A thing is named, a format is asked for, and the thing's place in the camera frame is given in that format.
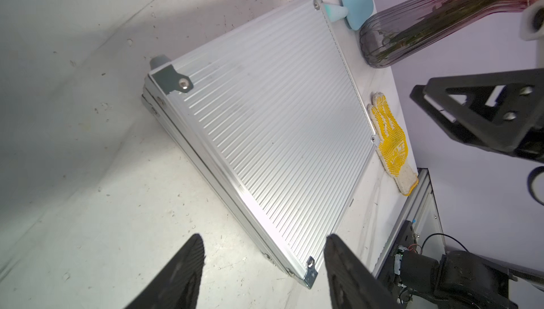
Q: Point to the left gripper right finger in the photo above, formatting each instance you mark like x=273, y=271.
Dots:
x=351, y=284

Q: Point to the silver aluminium poker case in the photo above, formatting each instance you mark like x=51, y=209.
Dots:
x=270, y=115

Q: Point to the yellow dotted work glove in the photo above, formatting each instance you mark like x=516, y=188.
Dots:
x=392, y=145

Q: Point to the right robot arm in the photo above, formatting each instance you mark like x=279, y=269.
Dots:
x=461, y=279

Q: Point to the aluminium frame rail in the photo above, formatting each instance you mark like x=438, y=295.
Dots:
x=421, y=210

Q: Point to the purple glass vase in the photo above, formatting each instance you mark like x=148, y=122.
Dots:
x=391, y=35

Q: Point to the teal plastic scoop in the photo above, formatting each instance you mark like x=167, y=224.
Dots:
x=354, y=12

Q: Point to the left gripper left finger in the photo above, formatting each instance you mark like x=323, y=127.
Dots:
x=177, y=285

